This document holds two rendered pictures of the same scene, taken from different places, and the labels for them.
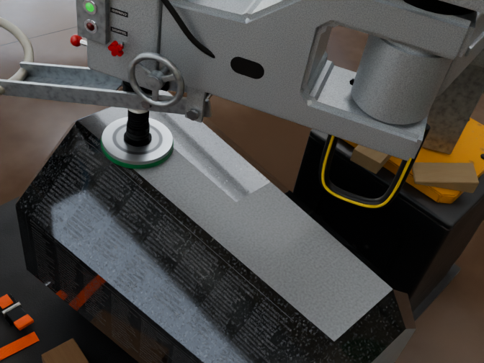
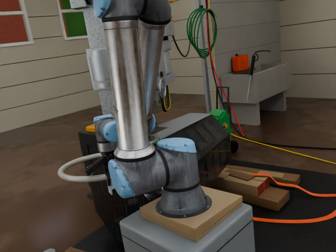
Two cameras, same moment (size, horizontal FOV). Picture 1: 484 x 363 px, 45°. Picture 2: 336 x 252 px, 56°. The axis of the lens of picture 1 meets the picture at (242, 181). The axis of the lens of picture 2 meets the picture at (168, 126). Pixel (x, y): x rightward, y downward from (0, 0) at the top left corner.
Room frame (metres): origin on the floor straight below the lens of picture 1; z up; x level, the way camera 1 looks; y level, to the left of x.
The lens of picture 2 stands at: (0.98, 2.56, 1.54)
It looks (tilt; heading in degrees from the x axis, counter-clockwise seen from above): 15 degrees down; 275
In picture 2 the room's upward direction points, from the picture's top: 8 degrees counter-clockwise
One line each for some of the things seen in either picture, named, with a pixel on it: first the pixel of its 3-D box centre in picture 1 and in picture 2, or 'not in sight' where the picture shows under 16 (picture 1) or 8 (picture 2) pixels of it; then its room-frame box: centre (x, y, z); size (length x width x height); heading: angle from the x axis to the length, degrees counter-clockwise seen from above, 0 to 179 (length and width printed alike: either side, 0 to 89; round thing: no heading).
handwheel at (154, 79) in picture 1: (162, 73); (158, 88); (1.21, 0.25, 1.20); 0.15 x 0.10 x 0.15; 78
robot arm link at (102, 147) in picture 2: not in sight; (107, 145); (1.39, 1.17, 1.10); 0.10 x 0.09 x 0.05; 108
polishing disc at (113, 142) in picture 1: (137, 139); (144, 139); (1.35, 0.34, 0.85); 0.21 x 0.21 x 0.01
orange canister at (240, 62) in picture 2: not in sight; (242, 62); (0.02, -3.05, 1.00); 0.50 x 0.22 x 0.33; 48
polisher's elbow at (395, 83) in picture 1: (401, 68); (160, 63); (1.21, -0.31, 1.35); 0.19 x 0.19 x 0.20
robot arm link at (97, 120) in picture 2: not in sight; (105, 128); (1.39, 1.17, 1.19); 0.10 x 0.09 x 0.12; 121
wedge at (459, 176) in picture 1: (444, 173); not in sight; (1.54, -0.65, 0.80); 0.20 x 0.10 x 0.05; 93
